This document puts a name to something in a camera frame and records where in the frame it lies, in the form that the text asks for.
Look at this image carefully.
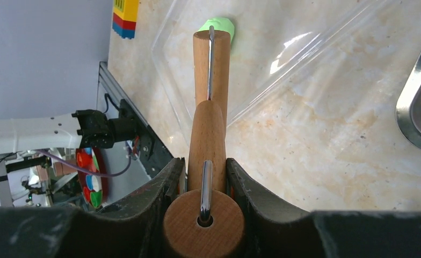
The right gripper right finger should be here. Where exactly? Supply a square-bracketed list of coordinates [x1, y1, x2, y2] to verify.
[226, 158, 421, 257]

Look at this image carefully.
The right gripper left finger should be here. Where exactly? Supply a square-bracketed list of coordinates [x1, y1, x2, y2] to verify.
[0, 158, 185, 257]

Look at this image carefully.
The wooden double-ended roller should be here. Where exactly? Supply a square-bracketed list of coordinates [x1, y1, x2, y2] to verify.
[163, 26, 245, 257]

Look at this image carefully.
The clear plastic tray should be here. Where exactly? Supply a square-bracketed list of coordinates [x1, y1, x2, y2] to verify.
[152, 1, 421, 140]

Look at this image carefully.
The green dough lump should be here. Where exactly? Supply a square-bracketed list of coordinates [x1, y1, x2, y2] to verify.
[198, 17, 235, 42]

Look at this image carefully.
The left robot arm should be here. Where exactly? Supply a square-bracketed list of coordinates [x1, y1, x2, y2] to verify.
[0, 110, 136, 155]

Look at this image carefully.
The colourful paint palette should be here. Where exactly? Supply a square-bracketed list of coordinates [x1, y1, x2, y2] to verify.
[76, 147, 109, 209]

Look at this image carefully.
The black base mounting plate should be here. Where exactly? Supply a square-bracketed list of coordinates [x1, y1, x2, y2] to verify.
[104, 93, 173, 178]

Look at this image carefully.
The yellow red blue toy brick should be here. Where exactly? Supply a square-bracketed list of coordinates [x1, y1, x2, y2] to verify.
[112, 0, 139, 39]

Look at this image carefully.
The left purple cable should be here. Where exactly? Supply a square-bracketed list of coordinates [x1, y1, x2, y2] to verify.
[36, 149, 133, 179]

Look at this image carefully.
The aluminium frame rail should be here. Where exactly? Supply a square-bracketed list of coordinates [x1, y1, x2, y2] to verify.
[96, 61, 125, 118]

